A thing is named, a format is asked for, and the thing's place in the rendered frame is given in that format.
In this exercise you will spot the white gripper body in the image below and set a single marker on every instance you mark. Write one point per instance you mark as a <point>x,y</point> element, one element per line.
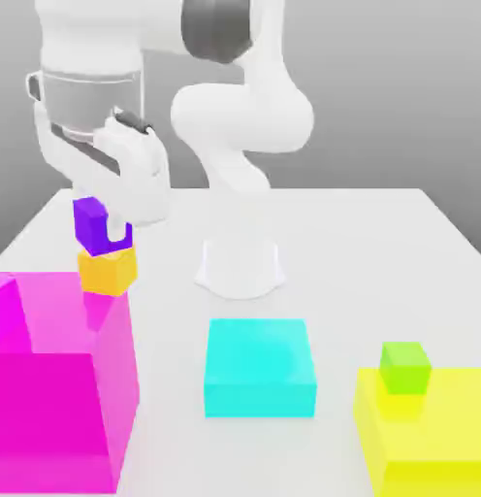
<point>143,190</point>

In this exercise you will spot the small green cube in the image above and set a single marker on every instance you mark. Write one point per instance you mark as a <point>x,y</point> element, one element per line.
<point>405,372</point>

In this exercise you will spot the large yellow box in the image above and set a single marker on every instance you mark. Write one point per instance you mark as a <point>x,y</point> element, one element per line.
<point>430,446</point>

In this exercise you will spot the small purple cube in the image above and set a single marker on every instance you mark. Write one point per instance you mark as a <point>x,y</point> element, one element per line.
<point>89,229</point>

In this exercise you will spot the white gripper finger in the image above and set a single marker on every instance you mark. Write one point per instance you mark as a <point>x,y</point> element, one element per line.
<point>116,229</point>

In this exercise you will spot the large magenta box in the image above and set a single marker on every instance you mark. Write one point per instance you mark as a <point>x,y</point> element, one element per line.
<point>50,407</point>

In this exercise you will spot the small orange cube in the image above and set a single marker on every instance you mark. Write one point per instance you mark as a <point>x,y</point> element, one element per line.
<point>108,275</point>

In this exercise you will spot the large cyan box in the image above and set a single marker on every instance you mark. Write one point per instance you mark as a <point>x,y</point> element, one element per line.
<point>260,361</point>

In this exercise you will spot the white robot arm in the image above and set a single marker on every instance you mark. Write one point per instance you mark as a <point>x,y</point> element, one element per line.
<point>244,116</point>

